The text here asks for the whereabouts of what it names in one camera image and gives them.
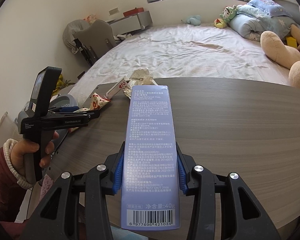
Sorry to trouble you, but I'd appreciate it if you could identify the large beige teddy bear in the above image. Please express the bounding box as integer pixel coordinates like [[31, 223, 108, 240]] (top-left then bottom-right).
[[260, 25, 300, 89]]

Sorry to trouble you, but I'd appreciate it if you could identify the yellow cloth bag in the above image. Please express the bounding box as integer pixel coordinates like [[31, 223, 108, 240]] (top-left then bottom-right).
[[52, 74, 75, 96]]

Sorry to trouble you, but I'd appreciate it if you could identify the green plush toy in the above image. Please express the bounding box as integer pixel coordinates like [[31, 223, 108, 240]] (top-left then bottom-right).
[[220, 4, 242, 23]]

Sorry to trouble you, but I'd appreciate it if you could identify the small blue plush toy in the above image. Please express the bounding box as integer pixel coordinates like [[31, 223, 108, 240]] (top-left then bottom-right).
[[182, 15, 201, 26]]

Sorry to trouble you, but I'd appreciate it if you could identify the rolled blue quilt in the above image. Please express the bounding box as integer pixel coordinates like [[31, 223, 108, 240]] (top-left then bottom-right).
[[229, 4, 300, 41]]

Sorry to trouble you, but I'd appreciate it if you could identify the person's left hand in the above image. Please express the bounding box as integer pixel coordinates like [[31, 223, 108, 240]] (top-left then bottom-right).
[[10, 139, 55, 176]]

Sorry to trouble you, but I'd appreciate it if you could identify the grey chair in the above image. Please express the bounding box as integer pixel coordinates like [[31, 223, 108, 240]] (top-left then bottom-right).
[[75, 20, 117, 67]]

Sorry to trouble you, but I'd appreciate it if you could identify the purple fluffy rug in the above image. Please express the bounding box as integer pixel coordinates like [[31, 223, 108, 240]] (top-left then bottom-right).
[[39, 174, 54, 201]]

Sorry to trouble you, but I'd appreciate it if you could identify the yellow toy block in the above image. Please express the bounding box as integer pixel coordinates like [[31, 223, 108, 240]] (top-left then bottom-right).
[[286, 36, 298, 48]]

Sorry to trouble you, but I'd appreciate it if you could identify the purple toothpaste box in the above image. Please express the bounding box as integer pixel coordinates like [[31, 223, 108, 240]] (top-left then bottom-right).
[[121, 85, 180, 231]]

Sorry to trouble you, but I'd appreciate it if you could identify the crumpled white tissue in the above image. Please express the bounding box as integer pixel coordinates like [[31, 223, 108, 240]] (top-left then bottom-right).
[[123, 68, 157, 99]]

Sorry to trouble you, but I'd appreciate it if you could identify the grey garment on chair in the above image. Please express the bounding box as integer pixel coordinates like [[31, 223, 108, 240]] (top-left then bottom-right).
[[63, 20, 90, 54]]

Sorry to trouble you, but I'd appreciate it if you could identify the red white snack wrapper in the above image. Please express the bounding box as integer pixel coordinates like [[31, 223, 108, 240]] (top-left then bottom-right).
[[75, 93, 111, 120]]

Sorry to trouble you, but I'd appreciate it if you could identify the yellow red plush toy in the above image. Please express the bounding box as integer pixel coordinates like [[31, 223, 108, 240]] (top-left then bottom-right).
[[214, 18, 227, 29]]

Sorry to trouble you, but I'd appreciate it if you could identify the red box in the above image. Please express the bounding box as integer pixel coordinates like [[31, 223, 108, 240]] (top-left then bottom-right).
[[123, 8, 144, 17]]

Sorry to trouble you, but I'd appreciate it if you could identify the blue patterned pillow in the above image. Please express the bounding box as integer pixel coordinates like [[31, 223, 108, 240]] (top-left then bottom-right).
[[247, 0, 292, 17]]

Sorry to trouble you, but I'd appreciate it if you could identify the white card box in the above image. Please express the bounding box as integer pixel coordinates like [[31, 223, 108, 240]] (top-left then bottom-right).
[[106, 77, 127, 99]]

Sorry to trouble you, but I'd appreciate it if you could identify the blue grey trash basket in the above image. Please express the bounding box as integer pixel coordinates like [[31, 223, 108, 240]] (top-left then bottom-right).
[[49, 94, 78, 110]]

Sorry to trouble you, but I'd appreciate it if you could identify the grey white nightstand drawer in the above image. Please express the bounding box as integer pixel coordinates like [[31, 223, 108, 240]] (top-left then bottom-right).
[[109, 11, 153, 36]]

